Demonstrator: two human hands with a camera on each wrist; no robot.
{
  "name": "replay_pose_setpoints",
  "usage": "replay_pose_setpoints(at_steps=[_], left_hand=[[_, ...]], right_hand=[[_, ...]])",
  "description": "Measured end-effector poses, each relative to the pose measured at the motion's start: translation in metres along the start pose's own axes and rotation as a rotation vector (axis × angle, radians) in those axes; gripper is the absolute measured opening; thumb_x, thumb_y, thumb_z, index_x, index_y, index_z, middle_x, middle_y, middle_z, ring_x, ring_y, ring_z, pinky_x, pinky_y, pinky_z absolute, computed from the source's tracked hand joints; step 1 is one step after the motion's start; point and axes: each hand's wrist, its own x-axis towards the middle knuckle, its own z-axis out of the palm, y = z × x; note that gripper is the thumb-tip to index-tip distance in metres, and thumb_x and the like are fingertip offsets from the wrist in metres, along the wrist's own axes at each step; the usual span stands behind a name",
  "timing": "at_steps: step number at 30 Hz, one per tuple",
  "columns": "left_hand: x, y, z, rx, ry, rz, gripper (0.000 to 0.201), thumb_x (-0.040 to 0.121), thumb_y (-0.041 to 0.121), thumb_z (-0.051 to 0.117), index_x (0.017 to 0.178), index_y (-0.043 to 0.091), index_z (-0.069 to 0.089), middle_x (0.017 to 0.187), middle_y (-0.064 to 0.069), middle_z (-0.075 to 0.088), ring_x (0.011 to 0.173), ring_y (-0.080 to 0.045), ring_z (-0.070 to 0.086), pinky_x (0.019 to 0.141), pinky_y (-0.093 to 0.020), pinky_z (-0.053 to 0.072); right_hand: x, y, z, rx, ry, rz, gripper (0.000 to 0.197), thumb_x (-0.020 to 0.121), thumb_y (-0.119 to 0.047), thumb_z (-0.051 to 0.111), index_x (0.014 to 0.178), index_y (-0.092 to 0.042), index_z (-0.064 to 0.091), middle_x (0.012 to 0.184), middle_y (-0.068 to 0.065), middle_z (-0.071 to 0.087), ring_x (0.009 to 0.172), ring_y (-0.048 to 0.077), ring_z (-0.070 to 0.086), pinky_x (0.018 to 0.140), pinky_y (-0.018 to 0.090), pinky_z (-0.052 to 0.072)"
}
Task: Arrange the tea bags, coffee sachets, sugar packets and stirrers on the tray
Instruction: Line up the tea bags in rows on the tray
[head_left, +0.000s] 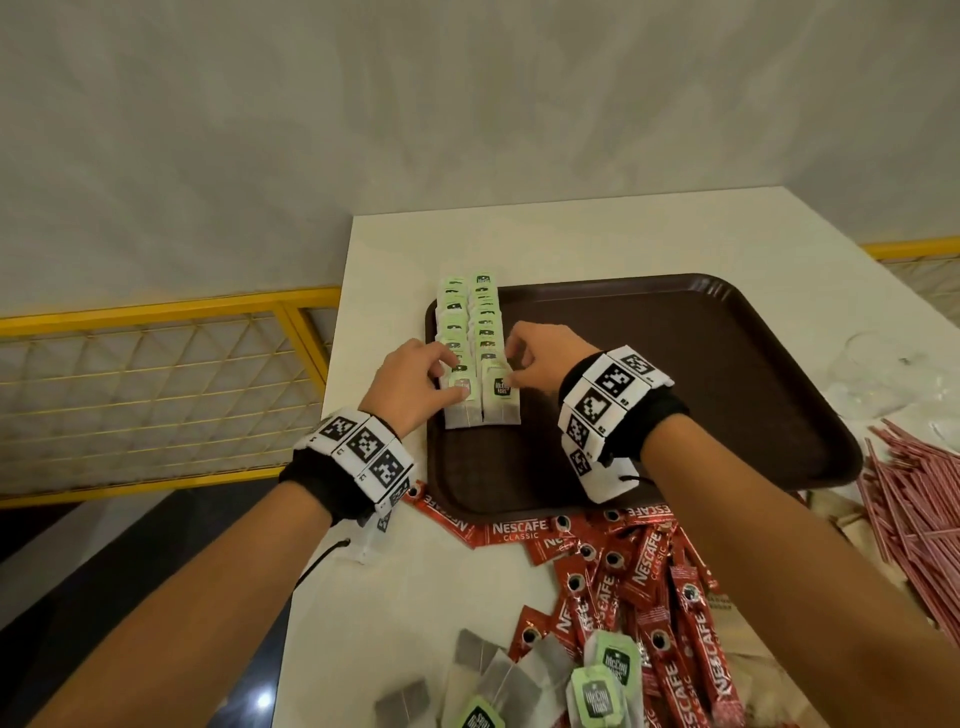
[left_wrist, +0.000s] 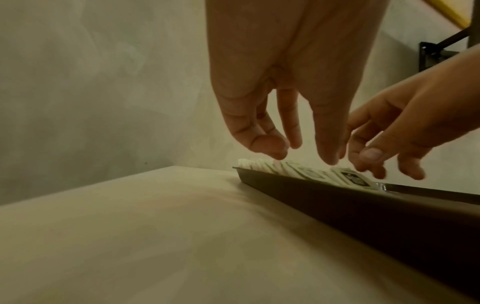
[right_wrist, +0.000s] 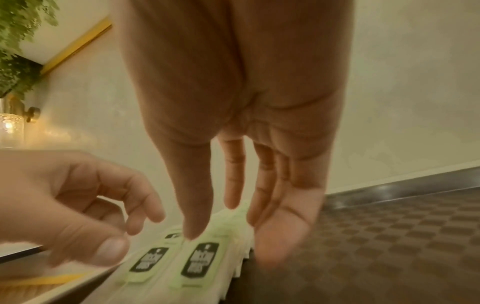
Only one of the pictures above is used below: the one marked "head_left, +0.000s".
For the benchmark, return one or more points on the person's left hand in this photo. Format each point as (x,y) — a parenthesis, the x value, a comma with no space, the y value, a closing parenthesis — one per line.
(409,390)

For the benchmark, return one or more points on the person's right hand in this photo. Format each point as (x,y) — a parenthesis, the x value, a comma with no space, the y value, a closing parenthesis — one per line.
(551,356)

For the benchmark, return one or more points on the green tag tea bag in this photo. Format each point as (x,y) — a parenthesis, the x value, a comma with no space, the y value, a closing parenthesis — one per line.
(501,401)
(461,412)

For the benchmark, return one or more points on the neat rows of tea bags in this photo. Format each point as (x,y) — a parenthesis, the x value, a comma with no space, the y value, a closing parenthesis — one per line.
(484,315)

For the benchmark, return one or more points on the brown plastic tray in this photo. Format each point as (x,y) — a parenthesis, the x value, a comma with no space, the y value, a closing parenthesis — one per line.
(712,390)

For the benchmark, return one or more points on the pile of red Nescafe sachets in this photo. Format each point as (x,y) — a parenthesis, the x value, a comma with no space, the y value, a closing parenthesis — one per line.
(645,577)

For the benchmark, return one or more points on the pile of tea bags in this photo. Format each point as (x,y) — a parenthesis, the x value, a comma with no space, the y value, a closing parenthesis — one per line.
(510,682)

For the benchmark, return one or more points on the clear glass cups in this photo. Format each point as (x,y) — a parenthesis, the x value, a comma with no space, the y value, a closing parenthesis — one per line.
(885,382)

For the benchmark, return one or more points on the pile of brown sugar packets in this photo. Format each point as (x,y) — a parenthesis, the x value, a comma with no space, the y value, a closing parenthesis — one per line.
(855,525)

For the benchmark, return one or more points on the pile of pink stirrer sticks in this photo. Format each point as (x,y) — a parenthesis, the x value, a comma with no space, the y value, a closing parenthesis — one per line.
(922,510)

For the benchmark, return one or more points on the person's right forearm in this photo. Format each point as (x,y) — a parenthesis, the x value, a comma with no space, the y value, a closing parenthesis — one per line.
(810,592)

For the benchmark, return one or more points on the person's left forearm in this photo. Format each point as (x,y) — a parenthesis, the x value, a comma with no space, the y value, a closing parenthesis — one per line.
(180,622)

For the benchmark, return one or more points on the right wristband with marker tiles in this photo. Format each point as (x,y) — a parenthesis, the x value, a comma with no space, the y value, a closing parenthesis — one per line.
(607,390)

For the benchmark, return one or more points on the wristband with marker tiles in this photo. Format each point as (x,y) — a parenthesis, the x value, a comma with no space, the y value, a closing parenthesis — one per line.
(607,390)
(364,450)

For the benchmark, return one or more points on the left wristband with marker tiles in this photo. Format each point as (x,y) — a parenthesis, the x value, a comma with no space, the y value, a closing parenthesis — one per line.
(364,450)

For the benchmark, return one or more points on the marker cube on right wrist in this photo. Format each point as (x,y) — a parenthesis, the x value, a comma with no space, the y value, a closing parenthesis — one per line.
(600,480)

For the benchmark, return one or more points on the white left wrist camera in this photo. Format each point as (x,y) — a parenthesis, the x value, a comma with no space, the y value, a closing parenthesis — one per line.
(375,536)

